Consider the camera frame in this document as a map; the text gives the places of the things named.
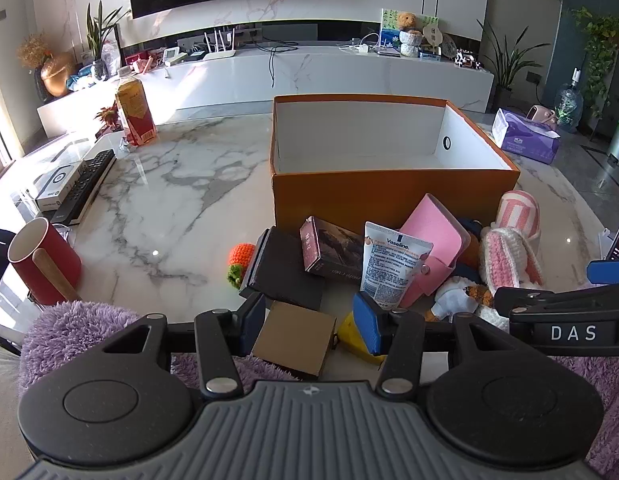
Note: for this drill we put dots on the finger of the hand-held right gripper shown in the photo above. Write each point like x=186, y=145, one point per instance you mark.
x=539, y=298
x=609, y=271

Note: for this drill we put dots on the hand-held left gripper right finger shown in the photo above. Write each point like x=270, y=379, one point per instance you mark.
x=367, y=325

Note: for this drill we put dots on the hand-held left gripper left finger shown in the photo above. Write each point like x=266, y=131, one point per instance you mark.
x=252, y=321

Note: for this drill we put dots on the yellow tape measure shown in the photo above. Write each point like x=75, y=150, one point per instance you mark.
x=348, y=335

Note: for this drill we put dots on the brown cardboard box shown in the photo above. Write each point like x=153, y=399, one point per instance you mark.
x=294, y=340

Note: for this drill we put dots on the white hand cream tube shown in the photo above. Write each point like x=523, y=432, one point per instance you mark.
x=389, y=265

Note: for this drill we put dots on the dark red card box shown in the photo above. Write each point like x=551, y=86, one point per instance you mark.
x=329, y=245

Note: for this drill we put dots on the orange cardboard box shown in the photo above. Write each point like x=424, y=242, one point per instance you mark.
x=389, y=195

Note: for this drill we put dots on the pink white crochet toy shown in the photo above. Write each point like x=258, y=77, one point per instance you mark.
x=504, y=265

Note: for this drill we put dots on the crochet carrot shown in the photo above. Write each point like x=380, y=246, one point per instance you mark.
x=241, y=255

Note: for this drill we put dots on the blue orange plush toy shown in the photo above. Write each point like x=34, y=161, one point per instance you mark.
x=472, y=255

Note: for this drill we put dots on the white plush duck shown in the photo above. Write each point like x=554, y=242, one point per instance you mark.
x=454, y=300

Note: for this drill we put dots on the pink striped knitted pouch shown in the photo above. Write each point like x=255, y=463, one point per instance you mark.
x=517, y=215

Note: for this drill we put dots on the pink wallet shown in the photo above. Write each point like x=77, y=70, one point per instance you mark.
x=434, y=230

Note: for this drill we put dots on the purple tissue pack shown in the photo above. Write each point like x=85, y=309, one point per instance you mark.
x=527, y=135

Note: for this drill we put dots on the pink heater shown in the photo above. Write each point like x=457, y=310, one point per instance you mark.
x=539, y=115

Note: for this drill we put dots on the blue water jug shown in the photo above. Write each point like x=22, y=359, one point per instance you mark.
x=569, y=102

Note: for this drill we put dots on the purple fluffy cloth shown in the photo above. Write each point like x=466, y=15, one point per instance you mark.
x=64, y=330

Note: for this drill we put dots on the black remote control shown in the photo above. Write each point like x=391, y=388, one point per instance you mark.
x=84, y=185

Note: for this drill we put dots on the green vine plant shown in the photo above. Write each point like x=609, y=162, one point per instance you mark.
x=602, y=45

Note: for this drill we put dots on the potted green plant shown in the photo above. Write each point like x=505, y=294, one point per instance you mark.
x=504, y=65

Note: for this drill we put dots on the small white box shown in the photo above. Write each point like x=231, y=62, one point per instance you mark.
x=57, y=185

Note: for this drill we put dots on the orange drink bottle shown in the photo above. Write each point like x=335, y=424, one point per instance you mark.
x=134, y=110

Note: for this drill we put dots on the cow figurines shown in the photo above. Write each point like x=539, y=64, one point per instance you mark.
x=467, y=60

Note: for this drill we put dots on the small red plant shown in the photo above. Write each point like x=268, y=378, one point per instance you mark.
x=108, y=116

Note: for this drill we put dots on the white marble tv cabinet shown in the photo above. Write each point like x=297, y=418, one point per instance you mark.
x=339, y=75

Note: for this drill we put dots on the white router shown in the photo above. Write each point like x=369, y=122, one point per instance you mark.
x=220, y=52

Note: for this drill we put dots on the round white sign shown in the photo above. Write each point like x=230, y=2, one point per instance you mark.
x=432, y=34

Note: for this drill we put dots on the green picture card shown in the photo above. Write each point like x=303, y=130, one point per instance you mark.
x=388, y=27

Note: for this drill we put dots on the brown teddy bear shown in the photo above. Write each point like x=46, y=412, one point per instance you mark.
x=407, y=21

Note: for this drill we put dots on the copper vase with dried flowers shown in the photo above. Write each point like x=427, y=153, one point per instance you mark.
x=57, y=75

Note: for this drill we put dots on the green plant in vase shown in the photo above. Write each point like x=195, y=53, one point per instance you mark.
x=100, y=35

